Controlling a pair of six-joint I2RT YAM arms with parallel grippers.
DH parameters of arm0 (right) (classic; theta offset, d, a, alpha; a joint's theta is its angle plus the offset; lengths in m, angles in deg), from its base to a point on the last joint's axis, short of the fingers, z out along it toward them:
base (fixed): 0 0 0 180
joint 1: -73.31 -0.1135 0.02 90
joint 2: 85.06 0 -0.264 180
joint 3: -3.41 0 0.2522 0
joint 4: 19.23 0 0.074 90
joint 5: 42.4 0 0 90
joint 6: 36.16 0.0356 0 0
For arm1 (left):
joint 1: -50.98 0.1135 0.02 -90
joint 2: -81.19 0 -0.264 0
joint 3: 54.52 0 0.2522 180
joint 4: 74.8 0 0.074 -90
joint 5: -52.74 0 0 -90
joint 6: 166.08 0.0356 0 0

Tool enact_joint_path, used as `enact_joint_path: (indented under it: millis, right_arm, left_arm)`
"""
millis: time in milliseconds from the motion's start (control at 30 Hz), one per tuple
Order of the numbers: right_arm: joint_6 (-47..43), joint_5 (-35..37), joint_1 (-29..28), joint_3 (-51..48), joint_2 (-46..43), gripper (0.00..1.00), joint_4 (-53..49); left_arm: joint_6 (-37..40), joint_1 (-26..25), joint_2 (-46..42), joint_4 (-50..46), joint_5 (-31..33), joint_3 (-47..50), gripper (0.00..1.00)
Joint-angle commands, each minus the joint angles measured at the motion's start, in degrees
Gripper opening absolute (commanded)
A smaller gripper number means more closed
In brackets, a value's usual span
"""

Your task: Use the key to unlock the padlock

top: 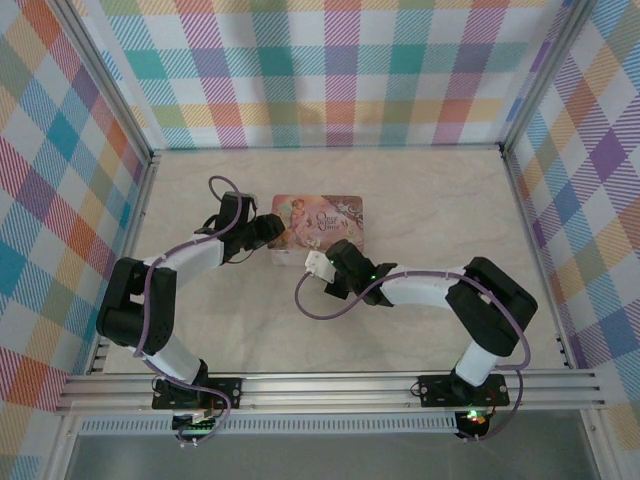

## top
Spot pink illustrated tin box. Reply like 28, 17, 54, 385
269, 192, 367, 270

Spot grey metal panel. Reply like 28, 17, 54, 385
63, 433, 604, 480

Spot left green circuit board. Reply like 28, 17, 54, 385
171, 408, 222, 434

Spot right circuit board with LED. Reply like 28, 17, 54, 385
456, 405, 492, 437

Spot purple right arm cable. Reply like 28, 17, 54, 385
294, 266, 533, 444

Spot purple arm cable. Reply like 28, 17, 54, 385
294, 266, 533, 444
133, 174, 260, 449

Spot aluminium mounting rail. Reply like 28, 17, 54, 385
53, 368, 607, 415

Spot aluminium side rail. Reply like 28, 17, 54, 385
88, 149, 162, 376
499, 143, 576, 374

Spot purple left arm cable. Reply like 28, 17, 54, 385
133, 174, 260, 449

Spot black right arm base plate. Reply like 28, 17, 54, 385
417, 372, 511, 408

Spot grey slotted cable duct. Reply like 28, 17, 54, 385
78, 417, 460, 437

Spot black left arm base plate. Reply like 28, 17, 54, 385
151, 374, 244, 413

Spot aluminium frame post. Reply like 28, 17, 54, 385
498, 0, 599, 157
58, 0, 162, 164

